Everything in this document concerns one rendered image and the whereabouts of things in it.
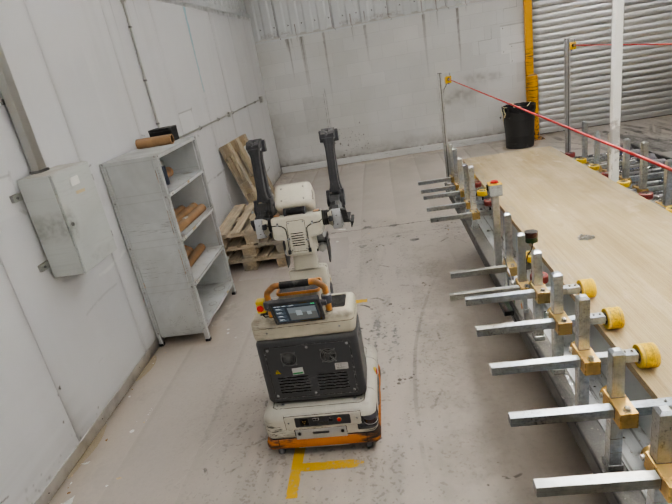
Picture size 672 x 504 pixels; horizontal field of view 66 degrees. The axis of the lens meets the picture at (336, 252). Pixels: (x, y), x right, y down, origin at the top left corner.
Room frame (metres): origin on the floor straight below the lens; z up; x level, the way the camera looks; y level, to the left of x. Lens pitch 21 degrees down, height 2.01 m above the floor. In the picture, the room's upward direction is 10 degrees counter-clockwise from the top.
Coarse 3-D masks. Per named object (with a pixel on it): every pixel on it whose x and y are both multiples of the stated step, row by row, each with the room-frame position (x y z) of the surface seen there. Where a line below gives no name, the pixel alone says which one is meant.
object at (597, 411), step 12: (552, 408) 1.19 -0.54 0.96; (564, 408) 1.18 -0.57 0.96; (576, 408) 1.18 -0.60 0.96; (588, 408) 1.17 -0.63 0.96; (600, 408) 1.16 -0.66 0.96; (612, 408) 1.15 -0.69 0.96; (636, 408) 1.14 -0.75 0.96; (648, 408) 1.13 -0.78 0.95; (516, 420) 1.18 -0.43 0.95; (528, 420) 1.17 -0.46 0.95; (540, 420) 1.17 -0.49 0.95; (552, 420) 1.17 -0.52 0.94; (564, 420) 1.16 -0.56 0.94; (576, 420) 1.16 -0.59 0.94
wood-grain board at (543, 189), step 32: (480, 160) 4.57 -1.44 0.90; (512, 160) 4.37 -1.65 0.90; (544, 160) 4.18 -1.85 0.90; (512, 192) 3.47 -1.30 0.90; (544, 192) 3.34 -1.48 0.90; (576, 192) 3.22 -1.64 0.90; (608, 192) 3.11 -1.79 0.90; (544, 224) 2.76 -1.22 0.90; (576, 224) 2.68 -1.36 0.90; (608, 224) 2.60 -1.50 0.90; (640, 224) 2.52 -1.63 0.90; (544, 256) 2.34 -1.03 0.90; (576, 256) 2.27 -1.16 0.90; (608, 256) 2.21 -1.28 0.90; (640, 256) 2.15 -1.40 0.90; (608, 288) 1.91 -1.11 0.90; (640, 288) 1.87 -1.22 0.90; (640, 320) 1.64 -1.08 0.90
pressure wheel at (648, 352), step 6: (648, 342) 1.40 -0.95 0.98; (636, 348) 1.39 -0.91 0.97; (642, 348) 1.37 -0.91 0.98; (648, 348) 1.36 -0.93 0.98; (654, 348) 1.36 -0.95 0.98; (642, 354) 1.35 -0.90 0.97; (648, 354) 1.35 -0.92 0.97; (654, 354) 1.35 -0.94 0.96; (660, 354) 1.35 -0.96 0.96; (642, 360) 1.35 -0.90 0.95; (648, 360) 1.34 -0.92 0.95; (654, 360) 1.34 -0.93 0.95; (660, 360) 1.34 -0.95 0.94; (642, 366) 1.35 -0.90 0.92; (648, 366) 1.35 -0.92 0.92; (654, 366) 1.35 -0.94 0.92
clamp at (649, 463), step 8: (648, 448) 0.98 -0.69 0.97; (640, 456) 0.98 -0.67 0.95; (648, 456) 0.96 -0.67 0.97; (648, 464) 0.95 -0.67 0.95; (656, 464) 0.93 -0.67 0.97; (664, 464) 0.93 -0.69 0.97; (664, 472) 0.90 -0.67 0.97; (664, 480) 0.88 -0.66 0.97; (664, 488) 0.88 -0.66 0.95; (664, 496) 0.88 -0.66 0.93
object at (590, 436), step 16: (464, 208) 3.90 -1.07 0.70; (464, 224) 3.66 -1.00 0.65; (480, 240) 3.18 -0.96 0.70; (480, 256) 3.06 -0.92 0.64; (512, 304) 2.27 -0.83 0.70; (528, 336) 1.97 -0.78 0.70; (544, 336) 1.92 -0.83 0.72; (544, 352) 1.83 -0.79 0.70; (560, 384) 1.61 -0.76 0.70; (560, 400) 1.55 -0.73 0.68; (576, 432) 1.39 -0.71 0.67; (592, 432) 1.34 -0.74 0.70; (592, 448) 1.28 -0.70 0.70; (592, 464) 1.25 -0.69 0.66; (608, 464) 1.19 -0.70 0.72; (624, 464) 1.19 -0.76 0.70; (608, 496) 1.13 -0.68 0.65; (624, 496) 1.08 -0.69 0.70; (640, 496) 1.07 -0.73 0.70
